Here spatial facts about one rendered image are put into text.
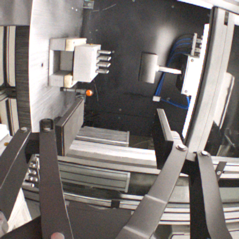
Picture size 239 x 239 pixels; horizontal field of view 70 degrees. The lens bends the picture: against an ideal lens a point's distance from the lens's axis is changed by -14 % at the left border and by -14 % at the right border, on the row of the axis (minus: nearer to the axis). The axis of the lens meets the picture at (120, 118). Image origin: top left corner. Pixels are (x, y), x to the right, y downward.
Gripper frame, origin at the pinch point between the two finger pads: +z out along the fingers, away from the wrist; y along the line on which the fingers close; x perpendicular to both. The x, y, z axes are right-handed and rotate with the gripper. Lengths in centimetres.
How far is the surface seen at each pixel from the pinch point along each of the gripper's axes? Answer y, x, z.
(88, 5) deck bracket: -19, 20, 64
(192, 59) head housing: 17.9, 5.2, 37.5
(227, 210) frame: 40, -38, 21
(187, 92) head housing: 18.3, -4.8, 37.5
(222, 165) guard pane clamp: 28.3, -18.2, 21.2
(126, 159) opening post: 2.6, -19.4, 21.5
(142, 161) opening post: 6.7, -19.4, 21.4
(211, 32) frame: 16.9, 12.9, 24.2
